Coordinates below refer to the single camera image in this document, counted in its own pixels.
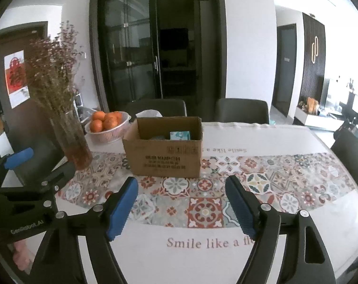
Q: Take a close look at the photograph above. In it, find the white tv cabinet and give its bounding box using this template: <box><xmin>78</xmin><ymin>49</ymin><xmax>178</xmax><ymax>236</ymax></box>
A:
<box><xmin>294</xmin><ymin>106</ymin><xmax>346</xmax><ymax>131</ymax></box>

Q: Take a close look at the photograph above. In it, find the black glass sliding door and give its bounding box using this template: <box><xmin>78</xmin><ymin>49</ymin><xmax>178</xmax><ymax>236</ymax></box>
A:
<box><xmin>90</xmin><ymin>0</ymin><xmax>227</xmax><ymax>114</ymax></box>

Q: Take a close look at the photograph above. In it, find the glass vase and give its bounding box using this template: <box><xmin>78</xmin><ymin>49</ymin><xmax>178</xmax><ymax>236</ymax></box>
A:
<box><xmin>49</xmin><ymin>109</ymin><xmax>93</xmax><ymax>170</ymax></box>

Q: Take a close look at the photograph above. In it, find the black slatted wall panel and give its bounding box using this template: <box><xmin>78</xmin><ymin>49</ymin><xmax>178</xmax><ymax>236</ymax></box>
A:
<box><xmin>299</xmin><ymin>12</ymin><xmax>327</xmax><ymax>107</ymax></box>

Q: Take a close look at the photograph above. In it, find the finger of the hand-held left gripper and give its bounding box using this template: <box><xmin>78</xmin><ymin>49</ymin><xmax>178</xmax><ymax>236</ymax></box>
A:
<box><xmin>0</xmin><ymin>147</ymin><xmax>34</xmax><ymax>188</ymax></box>
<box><xmin>34</xmin><ymin>161</ymin><xmax>76</xmax><ymax>202</ymax></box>

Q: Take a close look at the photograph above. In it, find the brown cardboard box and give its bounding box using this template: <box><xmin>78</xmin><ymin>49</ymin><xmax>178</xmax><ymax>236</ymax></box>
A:
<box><xmin>122</xmin><ymin>116</ymin><xmax>203</xmax><ymax>178</ymax></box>

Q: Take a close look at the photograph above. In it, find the pile of oranges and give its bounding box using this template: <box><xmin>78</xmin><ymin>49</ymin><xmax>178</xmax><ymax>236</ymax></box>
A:
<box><xmin>89</xmin><ymin>111</ymin><xmax>122</xmax><ymax>133</ymax></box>

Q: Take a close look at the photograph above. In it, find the person's left hand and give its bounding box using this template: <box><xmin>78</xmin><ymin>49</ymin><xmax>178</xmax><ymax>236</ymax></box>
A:
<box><xmin>13</xmin><ymin>238</ymin><xmax>34</xmax><ymax>271</ymax></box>

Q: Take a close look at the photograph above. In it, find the brown wooden door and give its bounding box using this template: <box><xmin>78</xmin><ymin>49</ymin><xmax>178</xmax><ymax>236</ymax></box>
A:
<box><xmin>0</xmin><ymin>21</ymin><xmax>49</xmax><ymax>154</ymax></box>

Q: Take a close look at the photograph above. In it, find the red and white door poster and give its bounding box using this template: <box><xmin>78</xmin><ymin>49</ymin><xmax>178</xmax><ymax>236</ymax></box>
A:
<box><xmin>4</xmin><ymin>50</ymin><xmax>31</xmax><ymax>109</ymax></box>

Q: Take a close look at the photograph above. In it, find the white ribbed fruit basket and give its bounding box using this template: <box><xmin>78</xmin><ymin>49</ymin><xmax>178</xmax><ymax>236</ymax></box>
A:
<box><xmin>84</xmin><ymin>111</ymin><xmax>132</xmax><ymax>144</ymax></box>

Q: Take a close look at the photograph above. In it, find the patterned white tablecloth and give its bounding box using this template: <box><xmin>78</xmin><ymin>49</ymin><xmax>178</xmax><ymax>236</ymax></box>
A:
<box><xmin>53</xmin><ymin>120</ymin><xmax>358</xmax><ymax>284</ymax></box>

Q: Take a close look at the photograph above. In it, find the dark grey chair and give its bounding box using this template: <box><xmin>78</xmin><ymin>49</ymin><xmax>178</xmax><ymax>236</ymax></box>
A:
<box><xmin>330</xmin><ymin>130</ymin><xmax>358</xmax><ymax>188</ymax></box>
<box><xmin>15</xmin><ymin>138</ymin><xmax>68</xmax><ymax>185</ymax></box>
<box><xmin>124</xmin><ymin>99</ymin><xmax>187</xmax><ymax>122</ymax></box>
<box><xmin>216</xmin><ymin>98</ymin><xmax>270</xmax><ymax>124</ymax></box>

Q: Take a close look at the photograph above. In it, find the dark interior door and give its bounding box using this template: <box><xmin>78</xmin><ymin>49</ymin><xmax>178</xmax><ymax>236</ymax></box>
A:
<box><xmin>272</xmin><ymin>24</ymin><xmax>298</xmax><ymax>117</ymax></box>

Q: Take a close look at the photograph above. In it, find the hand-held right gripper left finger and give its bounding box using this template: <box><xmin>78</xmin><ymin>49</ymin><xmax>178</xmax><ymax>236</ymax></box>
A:
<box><xmin>33</xmin><ymin>176</ymin><xmax>139</xmax><ymax>284</ymax></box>

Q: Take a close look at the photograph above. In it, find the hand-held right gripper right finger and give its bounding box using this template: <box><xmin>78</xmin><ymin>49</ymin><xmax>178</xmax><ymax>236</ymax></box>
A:
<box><xmin>225</xmin><ymin>174</ymin><xmax>336</xmax><ymax>284</ymax></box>

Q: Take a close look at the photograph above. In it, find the dried flower bouquet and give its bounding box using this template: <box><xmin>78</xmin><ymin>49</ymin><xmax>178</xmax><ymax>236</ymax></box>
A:
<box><xmin>25</xmin><ymin>21</ymin><xmax>85</xmax><ymax>122</ymax></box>

